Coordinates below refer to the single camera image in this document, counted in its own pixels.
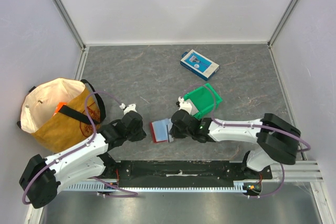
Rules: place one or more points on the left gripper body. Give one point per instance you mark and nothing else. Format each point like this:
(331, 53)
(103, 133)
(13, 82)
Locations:
(135, 135)

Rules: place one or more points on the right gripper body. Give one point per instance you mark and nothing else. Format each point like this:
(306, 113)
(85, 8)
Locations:
(174, 131)

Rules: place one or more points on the red card holder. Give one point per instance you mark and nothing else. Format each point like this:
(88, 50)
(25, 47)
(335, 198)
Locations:
(160, 131)

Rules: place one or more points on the green plastic bin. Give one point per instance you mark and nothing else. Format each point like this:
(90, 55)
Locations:
(205, 98)

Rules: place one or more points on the white credit card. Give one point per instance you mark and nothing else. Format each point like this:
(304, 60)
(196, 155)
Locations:
(194, 110)

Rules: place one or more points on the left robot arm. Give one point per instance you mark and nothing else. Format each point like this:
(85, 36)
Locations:
(44, 178)

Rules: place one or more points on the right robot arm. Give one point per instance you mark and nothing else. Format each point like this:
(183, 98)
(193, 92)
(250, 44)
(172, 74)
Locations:
(276, 139)

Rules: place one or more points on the blue white product box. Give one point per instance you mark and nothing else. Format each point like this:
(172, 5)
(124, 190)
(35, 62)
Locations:
(199, 64)

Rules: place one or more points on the orange item in bag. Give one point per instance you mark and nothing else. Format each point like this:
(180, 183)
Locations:
(59, 106)

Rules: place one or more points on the brown paper tote bag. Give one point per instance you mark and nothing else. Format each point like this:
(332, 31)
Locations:
(72, 124)

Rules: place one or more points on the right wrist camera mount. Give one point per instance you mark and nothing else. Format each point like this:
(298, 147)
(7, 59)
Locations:
(185, 105)

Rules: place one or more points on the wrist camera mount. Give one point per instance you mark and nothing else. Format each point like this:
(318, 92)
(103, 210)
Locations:
(185, 105)
(127, 108)

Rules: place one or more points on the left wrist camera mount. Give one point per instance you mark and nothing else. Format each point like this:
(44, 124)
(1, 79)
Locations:
(127, 108)

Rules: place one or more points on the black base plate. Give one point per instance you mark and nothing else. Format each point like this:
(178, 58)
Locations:
(123, 170)

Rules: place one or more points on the grey slotted cable duct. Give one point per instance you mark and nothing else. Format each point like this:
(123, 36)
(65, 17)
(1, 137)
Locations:
(95, 186)

